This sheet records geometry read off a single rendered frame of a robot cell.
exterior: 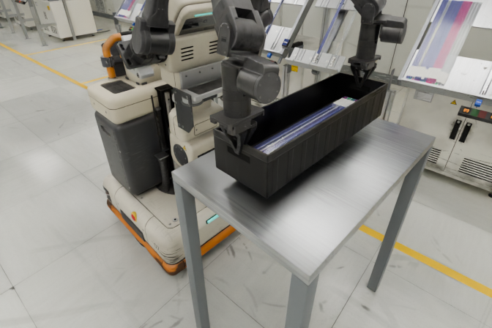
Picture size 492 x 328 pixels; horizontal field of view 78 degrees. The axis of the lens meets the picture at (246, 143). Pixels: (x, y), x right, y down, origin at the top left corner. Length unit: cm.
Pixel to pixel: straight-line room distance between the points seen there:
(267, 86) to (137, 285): 128
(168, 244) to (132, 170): 37
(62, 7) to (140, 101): 500
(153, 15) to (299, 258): 70
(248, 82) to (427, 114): 180
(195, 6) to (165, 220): 90
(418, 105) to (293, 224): 166
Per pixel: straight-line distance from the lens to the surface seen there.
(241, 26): 57
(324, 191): 79
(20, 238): 210
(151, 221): 148
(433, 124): 226
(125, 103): 136
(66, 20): 633
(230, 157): 71
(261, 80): 52
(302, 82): 252
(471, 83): 188
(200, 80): 116
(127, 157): 146
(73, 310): 167
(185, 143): 125
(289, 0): 242
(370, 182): 86
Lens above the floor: 130
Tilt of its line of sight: 32 degrees down
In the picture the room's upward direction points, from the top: straight up
